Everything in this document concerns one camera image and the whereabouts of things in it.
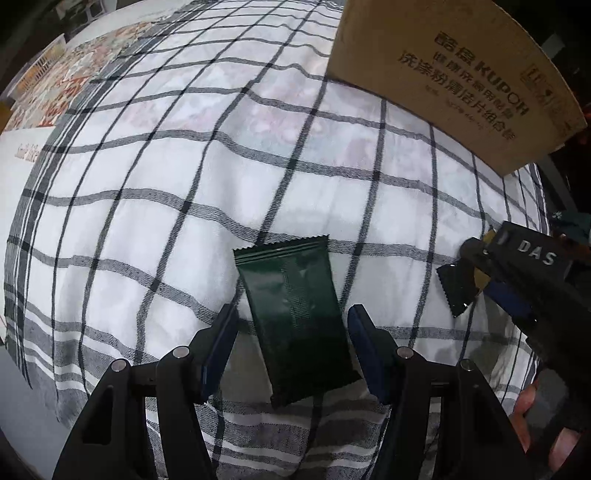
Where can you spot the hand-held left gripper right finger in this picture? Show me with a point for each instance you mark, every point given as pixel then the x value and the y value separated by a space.
pixel 369 355

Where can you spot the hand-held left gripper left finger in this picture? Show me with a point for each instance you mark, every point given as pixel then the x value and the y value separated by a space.
pixel 221 350

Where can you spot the green cloth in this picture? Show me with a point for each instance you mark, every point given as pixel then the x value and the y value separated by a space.
pixel 567 220

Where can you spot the person's right hand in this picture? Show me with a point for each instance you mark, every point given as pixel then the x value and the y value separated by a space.
pixel 526 410

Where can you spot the brown cardboard box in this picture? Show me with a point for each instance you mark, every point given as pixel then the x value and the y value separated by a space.
pixel 438 83

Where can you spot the white black checked tablecloth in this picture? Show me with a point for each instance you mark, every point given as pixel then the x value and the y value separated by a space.
pixel 184 184

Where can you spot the white plastic basket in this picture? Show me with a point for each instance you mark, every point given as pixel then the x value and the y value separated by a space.
pixel 41 62

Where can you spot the patterned table mat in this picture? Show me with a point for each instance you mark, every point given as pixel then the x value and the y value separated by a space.
pixel 78 78

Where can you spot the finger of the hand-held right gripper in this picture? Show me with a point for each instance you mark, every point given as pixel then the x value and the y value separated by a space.
pixel 473 256
pixel 508 300

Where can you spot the dark green snack packet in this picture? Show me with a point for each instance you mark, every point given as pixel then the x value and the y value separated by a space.
pixel 295 314

